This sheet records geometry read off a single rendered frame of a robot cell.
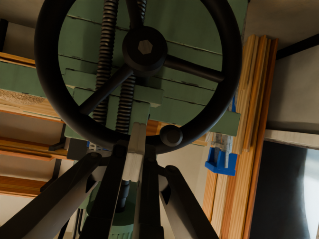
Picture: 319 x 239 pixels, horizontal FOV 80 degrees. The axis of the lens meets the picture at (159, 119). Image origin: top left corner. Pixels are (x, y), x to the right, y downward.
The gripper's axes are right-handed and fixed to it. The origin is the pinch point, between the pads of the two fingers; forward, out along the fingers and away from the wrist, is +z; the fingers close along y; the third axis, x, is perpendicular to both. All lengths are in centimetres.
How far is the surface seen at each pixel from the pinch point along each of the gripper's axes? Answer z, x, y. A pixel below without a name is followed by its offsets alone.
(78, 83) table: 16.9, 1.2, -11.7
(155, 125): 33.7, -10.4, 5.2
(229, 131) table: 25.0, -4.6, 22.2
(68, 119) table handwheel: 6.2, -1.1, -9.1
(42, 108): 38.0, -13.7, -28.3
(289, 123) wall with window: 124, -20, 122
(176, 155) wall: 242, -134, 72
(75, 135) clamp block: 13.8, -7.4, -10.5
